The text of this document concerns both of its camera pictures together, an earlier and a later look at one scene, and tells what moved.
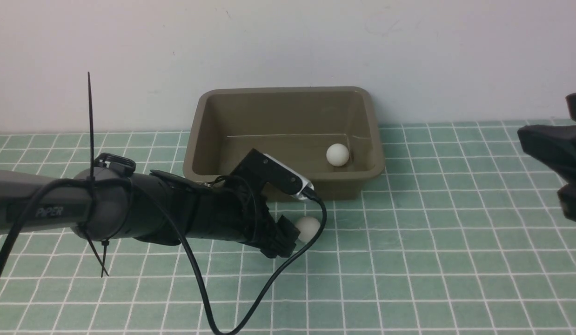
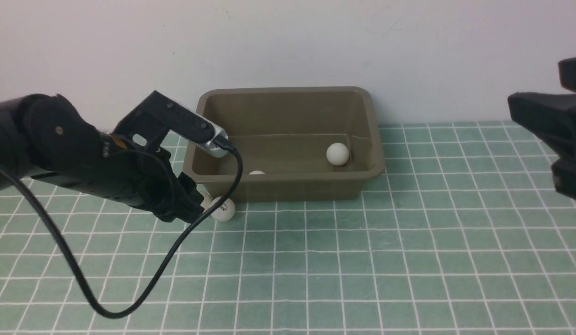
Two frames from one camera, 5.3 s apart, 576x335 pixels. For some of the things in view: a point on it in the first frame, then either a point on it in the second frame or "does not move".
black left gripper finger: (285, 232) to (192, 197)
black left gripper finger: (274, 249) to (188, 211)
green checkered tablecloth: (463, 233) does not move
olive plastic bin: (329, 137) does not move
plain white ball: (338, 155) does not move
